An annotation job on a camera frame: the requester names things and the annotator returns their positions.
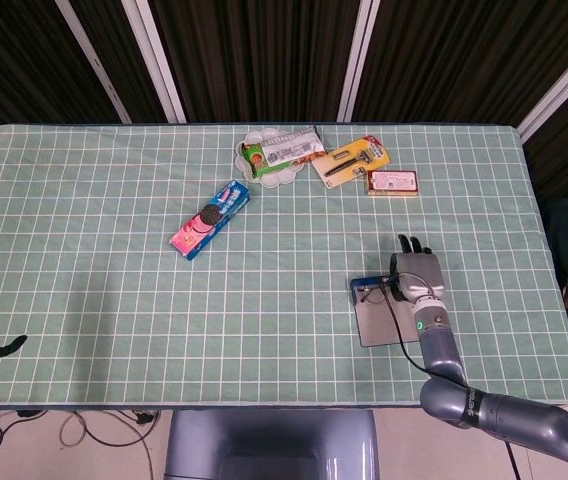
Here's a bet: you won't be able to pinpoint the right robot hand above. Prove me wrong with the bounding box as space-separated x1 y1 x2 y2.
387 233 448 304

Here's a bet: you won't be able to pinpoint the eyeglasses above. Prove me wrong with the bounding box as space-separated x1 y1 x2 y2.
356 283 400 306

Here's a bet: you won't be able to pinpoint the blue glasses case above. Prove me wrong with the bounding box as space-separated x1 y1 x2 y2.
349 274 421 348

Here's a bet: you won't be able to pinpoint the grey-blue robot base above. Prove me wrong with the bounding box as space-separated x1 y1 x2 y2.
163 409 380 480

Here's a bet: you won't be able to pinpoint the red yellow small box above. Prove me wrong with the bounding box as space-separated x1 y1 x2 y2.
365 168 421 197

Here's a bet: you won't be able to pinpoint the razor blister pack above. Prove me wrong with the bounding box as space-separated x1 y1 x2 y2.
310 134 393 190

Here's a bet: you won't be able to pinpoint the green checkered tablecloth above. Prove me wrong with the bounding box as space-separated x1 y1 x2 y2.
0 123 568 409

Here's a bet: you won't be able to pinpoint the white flower-shaped plate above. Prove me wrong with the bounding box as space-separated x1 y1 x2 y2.
234 128 305 189

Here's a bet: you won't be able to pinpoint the green white snack packet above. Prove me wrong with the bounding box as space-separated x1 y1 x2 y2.
241 125 326 179

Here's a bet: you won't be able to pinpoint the blue pink cookie box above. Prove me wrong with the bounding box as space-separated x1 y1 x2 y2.
168 179 252 261

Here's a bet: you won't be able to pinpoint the dark brown curtain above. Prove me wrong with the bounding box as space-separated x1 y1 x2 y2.
0 0 568 211

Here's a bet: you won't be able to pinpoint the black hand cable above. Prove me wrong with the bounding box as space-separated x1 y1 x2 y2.
381 272 520 480

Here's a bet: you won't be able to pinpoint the white frame post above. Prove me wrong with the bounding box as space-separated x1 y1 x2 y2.
336 0 380 124
121 0 187 124
55 0 132 124
517 29 568 144

